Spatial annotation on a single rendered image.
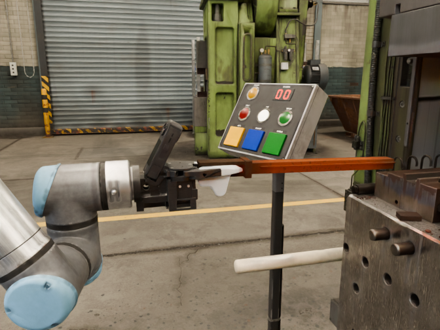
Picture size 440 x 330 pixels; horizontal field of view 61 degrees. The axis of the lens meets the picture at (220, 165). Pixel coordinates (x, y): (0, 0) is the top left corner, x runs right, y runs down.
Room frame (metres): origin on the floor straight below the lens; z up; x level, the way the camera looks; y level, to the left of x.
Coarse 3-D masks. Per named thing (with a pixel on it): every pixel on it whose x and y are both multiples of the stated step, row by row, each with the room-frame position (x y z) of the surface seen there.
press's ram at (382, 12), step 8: (384, 0) 0.98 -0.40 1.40; (392, 0) 0.96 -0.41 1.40; (400, 0) 0.93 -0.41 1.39; (408, 0) 0.90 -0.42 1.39; (416, 0) 0.88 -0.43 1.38; (424, 0) 0.86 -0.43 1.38; (432, 0) 0.83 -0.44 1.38; (384, 8) 0.98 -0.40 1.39; (392, 8) 0.95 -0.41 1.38; (400, 8) 0.93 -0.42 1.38; (408, 8) 0.90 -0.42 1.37; (416, 8) 0.88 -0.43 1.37; (384, 16) 0.98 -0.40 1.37
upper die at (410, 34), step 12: (408, 12) 0.90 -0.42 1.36; (420, 12) 0.86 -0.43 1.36; (432, 12) 0.83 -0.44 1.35; (396, 24) 0.93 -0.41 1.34; (408, 24) 0.90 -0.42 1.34; (420, 24) 0.86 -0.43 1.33; (432, 24) 0.83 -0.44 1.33; (396, 36) 0.93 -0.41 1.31; (408, 36) 0.89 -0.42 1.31; (420, 36) 0.86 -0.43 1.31; (432, 36) 0.82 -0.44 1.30; (396, 48) 0.93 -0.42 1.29; (408, 48) 0.89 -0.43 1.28; (420, 48) 0.85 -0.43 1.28; (432, 48) 0.82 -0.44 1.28
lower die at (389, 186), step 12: (432, 168) 0.99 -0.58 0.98; (384, 180) 0.92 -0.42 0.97; (396, 180) 0.88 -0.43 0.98; (420, 180) 0.81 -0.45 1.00; (432, 180) 0.82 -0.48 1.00; (384, 192) 0.92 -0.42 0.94; (396, 192) 0.88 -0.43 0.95; (408, 192) 0.84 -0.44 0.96; (420, 192) 0.80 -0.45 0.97; (432, 192) 0.77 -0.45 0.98; (396, 204) 0.87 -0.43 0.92; (408, 204) 0.83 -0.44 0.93; (420, 204) 0.80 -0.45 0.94; (432, 204) 0.77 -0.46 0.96; (432, 216) 0.76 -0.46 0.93
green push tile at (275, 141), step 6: (270, 132) 1.25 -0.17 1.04; (270, 138) 1.24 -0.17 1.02; (276, 138) 1.22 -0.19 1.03; (282, 138) 1.20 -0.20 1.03; (270, 144) 1.23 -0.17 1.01; (276, 144) 1.21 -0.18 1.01; (282, 144) 1.19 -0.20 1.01; (264, 150) 1.23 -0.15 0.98; (270, 150) 1.21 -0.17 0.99; (276, 150) 1.19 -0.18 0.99
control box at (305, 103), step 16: (240, 96) 1.48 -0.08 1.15; (256, 96) 1.41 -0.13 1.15; (272, 96) 1.35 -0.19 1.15; (304, 96) 1.25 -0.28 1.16; (320, 96) 1.26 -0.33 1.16; (256, 112) 1.37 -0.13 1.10; (272, 112) 1.31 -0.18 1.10; (304, 112) 1.21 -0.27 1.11; (320, 112) 1.26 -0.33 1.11; (256, 128) 1.32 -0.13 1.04; (272, 128) 1.27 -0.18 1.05; (288, 128) 1.22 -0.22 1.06; (304, 128) 1.21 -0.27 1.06; (240, 144) 1.34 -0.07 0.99; (288, 144) 1.18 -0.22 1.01; (304, 144) 1.21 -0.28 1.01
